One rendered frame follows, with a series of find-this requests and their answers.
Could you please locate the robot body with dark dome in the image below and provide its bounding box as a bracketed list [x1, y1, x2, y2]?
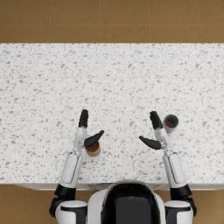
[87, 179, 167, 224]

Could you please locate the brown paper cup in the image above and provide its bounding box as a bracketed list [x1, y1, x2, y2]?
[85, 140, 102, 158]

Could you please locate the grey cup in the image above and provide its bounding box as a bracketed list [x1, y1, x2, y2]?
[163, 114, 179, 135]

